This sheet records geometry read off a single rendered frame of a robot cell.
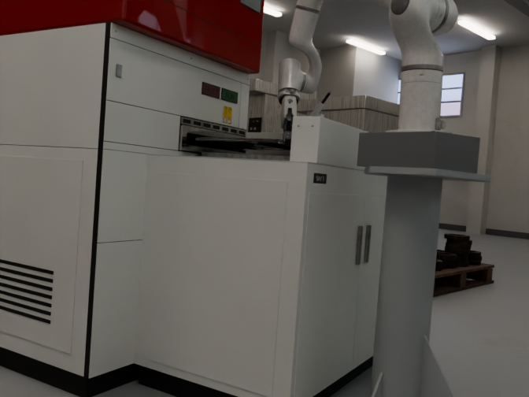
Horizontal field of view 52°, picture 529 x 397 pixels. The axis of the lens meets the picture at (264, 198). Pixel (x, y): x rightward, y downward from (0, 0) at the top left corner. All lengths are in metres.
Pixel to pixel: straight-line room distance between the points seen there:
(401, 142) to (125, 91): 0.90
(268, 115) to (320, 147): 6.77
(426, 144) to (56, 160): 1.20
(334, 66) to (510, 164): 4.16
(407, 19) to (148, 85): 0.88
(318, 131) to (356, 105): 4.37
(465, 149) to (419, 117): 0.16
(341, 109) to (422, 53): 4.49
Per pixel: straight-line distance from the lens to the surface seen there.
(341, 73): 12.26
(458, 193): 12.33
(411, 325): 1.67
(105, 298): 1.90
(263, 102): 8.41
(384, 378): 1.72
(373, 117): 6.11
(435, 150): 1.53
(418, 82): 1.67
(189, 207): 1.82
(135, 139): 1.91
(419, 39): 1.68
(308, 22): 2.10
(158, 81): 2.00
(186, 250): 1.84
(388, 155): 1.60
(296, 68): 2.14
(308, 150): 1.66
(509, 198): 11.88
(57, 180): 1.97
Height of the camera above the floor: 0.76
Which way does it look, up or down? 2 degrees down
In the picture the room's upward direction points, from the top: 4 degrees clockwise
